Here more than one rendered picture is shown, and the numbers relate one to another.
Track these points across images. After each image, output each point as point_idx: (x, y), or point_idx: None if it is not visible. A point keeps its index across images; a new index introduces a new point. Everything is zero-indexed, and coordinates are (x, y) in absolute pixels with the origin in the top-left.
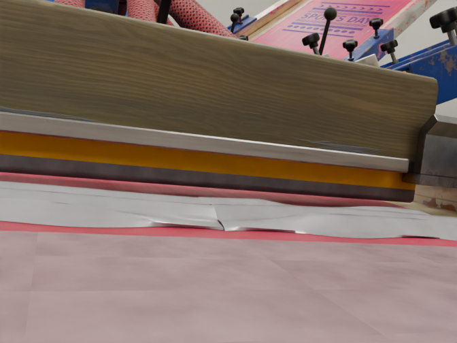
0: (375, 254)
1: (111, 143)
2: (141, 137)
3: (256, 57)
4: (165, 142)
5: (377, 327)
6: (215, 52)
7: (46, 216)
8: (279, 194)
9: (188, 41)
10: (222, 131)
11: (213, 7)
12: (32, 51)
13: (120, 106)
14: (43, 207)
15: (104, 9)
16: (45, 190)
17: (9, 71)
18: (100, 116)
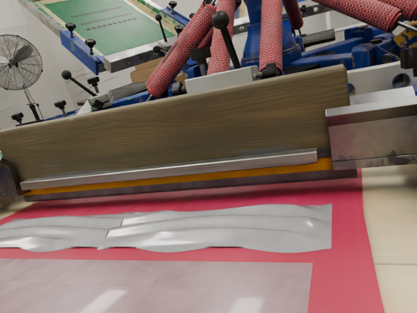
0: (128, 276)
1: None
2: (121, 176)
3: (175, 108)
4: (134, 177)
5: None
6: (150, 114)
7: (34, 245)
8: None
9: (134, 113)
10: (170, 159)
11: None
12: (74, 143)
13: (116, 159)
14: (35, 241)
15: (197, 49)
16: (66, 221)
17: (69, 155)
18: (109, 166)
